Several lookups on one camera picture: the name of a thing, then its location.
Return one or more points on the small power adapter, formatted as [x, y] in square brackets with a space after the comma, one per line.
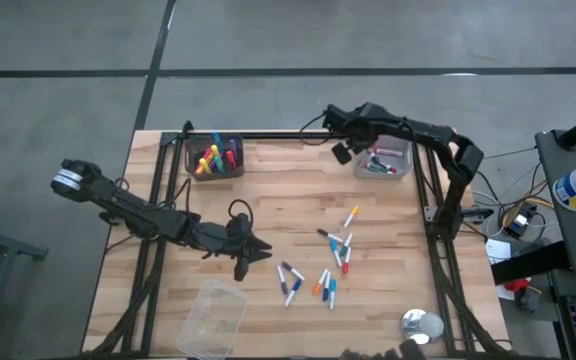
[518, 225]

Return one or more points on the white paper sheet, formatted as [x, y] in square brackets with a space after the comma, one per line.
[497, 252]

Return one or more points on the pink highlighter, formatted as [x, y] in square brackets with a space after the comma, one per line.
[207, 152]

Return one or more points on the dark green-capped marker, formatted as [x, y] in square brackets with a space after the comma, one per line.
[380, 164]

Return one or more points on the slim red marker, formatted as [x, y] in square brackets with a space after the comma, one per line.
[231, 160]

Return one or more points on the dark grey equipment cart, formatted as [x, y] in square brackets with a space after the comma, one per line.
[568, 230]

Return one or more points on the thin dark blue marker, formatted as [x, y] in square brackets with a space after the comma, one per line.
[326, 287]

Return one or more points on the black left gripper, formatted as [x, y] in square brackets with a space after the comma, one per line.
[240, 245]

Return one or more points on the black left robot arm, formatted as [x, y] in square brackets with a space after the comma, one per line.
[128, 205]

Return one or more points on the black flat bar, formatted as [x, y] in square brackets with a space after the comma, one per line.
[528, 264]

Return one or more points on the yellow highlighter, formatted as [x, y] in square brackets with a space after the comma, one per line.
[207, 167]
[214, 151]

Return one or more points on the light blue highlighter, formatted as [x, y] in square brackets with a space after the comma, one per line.
[217, 140]

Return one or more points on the dark grey plastic bin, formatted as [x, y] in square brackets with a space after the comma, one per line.
[190, 175]

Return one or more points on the light grey plastic bin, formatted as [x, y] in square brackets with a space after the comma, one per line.
[383, 176]

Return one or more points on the small red object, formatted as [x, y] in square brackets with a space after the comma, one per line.
[517, 285]

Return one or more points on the purple highlighter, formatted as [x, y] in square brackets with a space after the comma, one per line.
[233, 147]

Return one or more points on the thin white black-capped marker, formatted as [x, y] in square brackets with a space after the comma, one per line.
[329, 235]

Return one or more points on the thin white teal-capped marker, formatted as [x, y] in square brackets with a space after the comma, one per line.
[335, 252]

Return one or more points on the white purple-capped marker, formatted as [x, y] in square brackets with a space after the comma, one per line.
[282, 280]

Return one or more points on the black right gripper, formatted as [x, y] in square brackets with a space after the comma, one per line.
[355, 122]

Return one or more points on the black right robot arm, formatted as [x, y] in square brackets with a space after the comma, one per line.
[428, 131]

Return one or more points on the thin orange marker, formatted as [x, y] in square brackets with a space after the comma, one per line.
[320, 282]

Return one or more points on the thin white light-blue marker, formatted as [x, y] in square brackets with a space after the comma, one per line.
[332, 295]

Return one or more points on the slim yellow marker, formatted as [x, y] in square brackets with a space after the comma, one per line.
[202, 166]

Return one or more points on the thin white red-capped marker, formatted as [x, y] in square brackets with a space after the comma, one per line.
[347, 262]

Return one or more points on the black frame bracket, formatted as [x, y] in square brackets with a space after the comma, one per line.
[188, 127]

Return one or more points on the white blue-capped marker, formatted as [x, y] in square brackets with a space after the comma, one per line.
[293, 294]

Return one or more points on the clear plastic container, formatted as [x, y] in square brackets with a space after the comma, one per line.
[213, 320]

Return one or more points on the thin white green-capped marker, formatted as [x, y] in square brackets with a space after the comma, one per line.
[346, 244]

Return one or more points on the orange-pink marker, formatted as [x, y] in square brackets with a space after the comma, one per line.
[388, 151]

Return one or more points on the slim teal marker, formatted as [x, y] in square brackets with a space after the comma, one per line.
[219, 164]

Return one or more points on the shiny metal cup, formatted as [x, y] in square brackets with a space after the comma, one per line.
[415, 325]

